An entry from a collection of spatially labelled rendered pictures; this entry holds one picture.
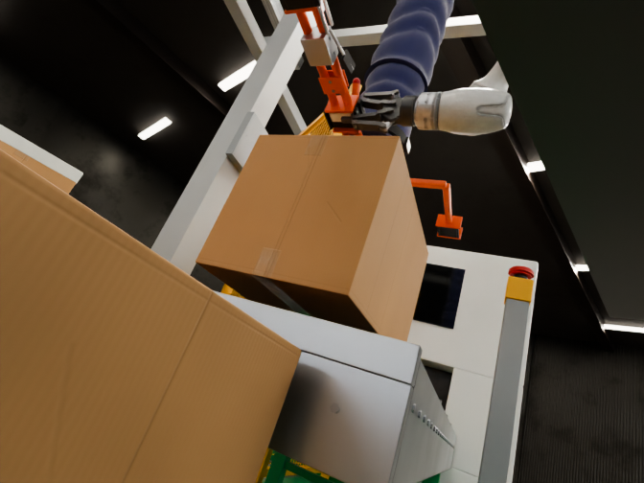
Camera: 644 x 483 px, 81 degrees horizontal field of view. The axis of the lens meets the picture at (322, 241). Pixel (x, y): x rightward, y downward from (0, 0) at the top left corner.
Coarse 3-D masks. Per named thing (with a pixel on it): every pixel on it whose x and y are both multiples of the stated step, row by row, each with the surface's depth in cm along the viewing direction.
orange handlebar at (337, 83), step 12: (300, 12) 81; (312, 12) 80; (300, 24) 83; (336, 60) 89; (324, 72) 93; (336, 72) 92; (324, 84) 96; (336, 84) 95; (348, 84) 97; (348, 96) 98; (360, 132) 109; (420, 180) 121; (432, 180) 119; (444, 192) 120; (444, 204) 126
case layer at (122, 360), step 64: (0, 192) 20; (64, 192) 23; (0, 256) 20; (64, 256) 23; (128, 256) 27; (0, 320) 21; (64, 320) 24; (128, 320) 28; (192, 320) 34; (256, 320) 44; (0, 384) 21; (64, 384) 25; (128, 384) 29; (192, 384) 35; (256, 384) 46; (0, 448) 22; (64, 448) 25; (128, 448) 30; (192, 448) 37; (256, 448) 48
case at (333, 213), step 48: (288, 144) 99; (336, 144) 93; (384, 144) 87; (240, 192) 96; (288, 192) 90; (336, 192) 85; (384, 192) 83; (240, 240) 88; (288, 240) 83; (336, 240) 79; (384, 240) 87; (240, 288) 100; (288, 288) 82; (336, 288) 73; (384, 288) 93
